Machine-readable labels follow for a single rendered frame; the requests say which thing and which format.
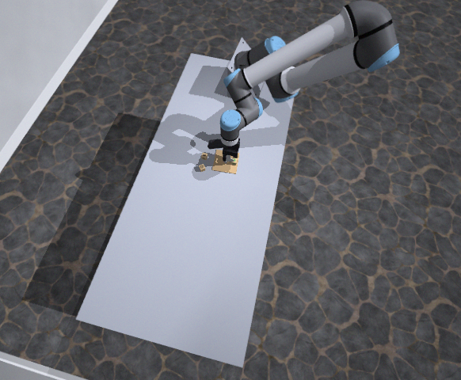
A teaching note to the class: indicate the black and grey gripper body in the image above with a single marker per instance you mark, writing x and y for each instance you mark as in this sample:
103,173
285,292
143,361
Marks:
232,149

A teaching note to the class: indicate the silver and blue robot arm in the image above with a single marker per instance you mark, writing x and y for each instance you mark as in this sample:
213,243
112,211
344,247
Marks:
376,47

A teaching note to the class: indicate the tan flat mat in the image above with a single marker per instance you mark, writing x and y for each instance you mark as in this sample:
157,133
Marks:
219,165

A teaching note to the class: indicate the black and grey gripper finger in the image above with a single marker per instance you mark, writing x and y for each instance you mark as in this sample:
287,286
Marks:
227,158

